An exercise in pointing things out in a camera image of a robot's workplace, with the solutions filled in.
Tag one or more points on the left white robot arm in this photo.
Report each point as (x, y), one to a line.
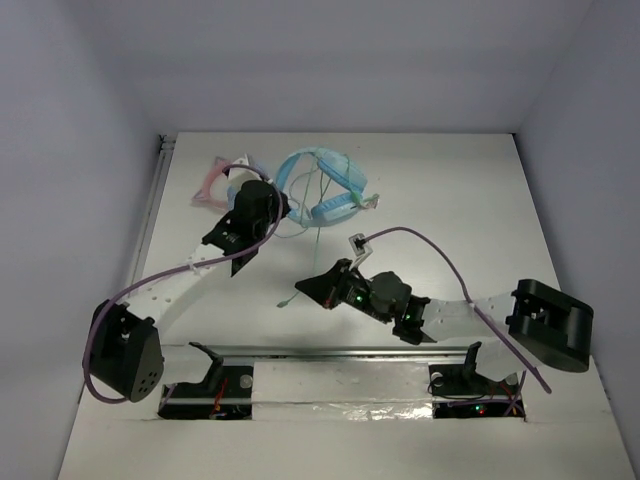
(123, 359)

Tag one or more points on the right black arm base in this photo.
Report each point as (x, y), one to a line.
(459, 392)

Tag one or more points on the pink blue cat-ear headphones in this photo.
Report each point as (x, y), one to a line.
(215, 191)

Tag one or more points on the aluminium rail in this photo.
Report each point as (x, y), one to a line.
(318, 353)
(135, 269)

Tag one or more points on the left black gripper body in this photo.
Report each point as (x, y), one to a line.
(228, 240)

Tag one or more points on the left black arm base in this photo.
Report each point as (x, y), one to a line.
(224, 393)

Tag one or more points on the left side aluminium rail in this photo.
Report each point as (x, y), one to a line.
(135, 269)

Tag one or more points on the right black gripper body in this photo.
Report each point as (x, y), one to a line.
(353, 290)

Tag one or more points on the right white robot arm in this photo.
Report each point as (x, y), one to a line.
(532, 325)

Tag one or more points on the white foam block with tape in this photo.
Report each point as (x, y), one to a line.
(347, 390)

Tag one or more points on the large light blue headphones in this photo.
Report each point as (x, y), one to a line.
(341, 187)

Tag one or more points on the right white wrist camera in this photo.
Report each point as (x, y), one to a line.
(361, 249)

